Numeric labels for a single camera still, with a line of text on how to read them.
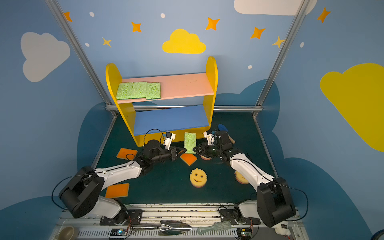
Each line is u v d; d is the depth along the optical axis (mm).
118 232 711
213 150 722
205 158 955
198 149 825
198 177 861
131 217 742
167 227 707
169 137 750
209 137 783
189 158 957
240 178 849
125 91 720
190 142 814
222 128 1146
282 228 693
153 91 728
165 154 720
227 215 751
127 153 979
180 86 802
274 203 414
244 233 718
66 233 692
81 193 431
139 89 734
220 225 713
